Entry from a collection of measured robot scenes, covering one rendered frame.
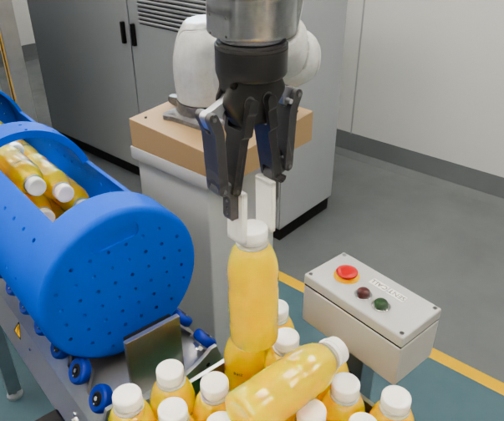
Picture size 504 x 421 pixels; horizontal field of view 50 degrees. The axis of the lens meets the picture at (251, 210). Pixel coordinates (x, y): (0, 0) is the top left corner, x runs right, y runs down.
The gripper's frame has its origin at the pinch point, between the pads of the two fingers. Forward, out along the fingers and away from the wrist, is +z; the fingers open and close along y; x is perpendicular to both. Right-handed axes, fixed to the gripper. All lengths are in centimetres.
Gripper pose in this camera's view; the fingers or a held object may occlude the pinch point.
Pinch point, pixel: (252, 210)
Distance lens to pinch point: 64.9
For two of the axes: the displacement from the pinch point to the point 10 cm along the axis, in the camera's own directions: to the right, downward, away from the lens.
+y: -7.6, 3.3, -5.6
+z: 0.0, 8.6, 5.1
